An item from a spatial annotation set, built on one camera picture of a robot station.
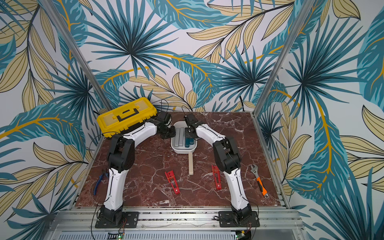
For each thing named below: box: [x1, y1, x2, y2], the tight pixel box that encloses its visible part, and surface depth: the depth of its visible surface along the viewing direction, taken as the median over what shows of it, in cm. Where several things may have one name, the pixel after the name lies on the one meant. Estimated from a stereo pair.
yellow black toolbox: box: [96, 97, 158, 138], surface depth 96 cm
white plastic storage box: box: [170, 121, 198, 154], surface depth 101 cm
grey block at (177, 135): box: [174, 128, 180, 147], surface depth 102 cm
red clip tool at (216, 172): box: [212, 165, 222, 190], surface depth 89 cm
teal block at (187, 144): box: [185, 137, 190, 148], surface depth 100 cm
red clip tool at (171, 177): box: [165, 170, 181, 195], surface depth 87 cm
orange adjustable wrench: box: [250, 164, 269, 199], surface depth 87 cm
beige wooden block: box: [188, 152, 194, 176], surface depth 92 cm
